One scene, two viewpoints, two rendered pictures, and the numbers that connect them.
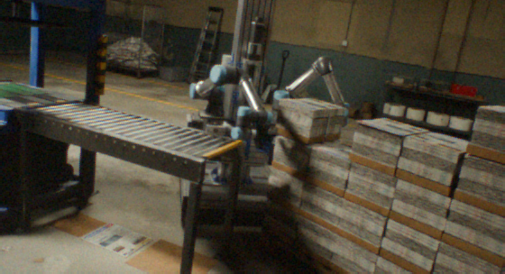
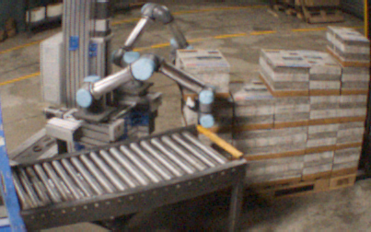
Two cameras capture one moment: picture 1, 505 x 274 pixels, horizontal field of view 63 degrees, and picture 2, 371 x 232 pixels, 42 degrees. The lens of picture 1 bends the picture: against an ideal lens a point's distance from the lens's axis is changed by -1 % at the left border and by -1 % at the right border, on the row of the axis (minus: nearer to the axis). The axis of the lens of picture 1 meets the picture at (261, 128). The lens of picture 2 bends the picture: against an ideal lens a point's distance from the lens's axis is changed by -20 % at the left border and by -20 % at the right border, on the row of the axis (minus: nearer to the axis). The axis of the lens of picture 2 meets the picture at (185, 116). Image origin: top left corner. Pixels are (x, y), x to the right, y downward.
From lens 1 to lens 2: 268 cm
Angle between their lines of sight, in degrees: 49
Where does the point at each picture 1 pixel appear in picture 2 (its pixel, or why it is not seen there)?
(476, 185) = (350, 83)
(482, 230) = (355, 106)
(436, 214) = (334, 109)
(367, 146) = (286, 81)
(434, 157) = (329, 74)
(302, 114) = (216, 73)
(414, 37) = not seen: outside the picture
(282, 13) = not seen: outside the picture
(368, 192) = (292, 115)
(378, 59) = not seen: outside the picture
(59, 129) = (81, 212)
